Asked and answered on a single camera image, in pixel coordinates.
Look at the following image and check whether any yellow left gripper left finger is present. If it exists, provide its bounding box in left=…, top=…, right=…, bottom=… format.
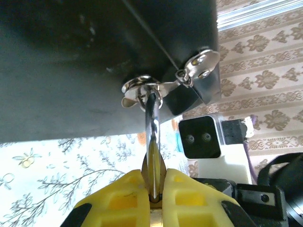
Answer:
left=60, top=169, right=152, bottom=227

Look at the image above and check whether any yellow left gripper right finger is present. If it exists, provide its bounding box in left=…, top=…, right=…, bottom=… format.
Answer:
left=162, top=168, right=256, bottom=227

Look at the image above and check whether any brass padlock silver shackle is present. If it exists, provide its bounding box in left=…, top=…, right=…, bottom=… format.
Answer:
left=141, top=89, right=170, bottom=227

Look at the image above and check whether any floral patterned tablecloth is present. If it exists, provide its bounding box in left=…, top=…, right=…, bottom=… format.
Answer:
left=0, top=118, right=199, bottom=227

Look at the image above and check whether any silver metal hasp latch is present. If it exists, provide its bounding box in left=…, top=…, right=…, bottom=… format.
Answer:
left=121, top=48, right=221, bottom=112

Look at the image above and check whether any black box starry night lid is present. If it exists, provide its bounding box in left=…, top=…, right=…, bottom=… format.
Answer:
left=0, top=0, right=222, bottom=144

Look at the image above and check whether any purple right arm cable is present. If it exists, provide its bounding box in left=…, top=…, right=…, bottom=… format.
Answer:
left=243, top=115, right=259, bottom=185

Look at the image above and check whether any white camera device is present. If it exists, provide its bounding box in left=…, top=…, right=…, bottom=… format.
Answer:
left=178, top=115, right=255, bottom=185

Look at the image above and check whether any aluminium frame post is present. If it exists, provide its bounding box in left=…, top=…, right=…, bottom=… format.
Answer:
left=217, top=0, right=303, bottom=32

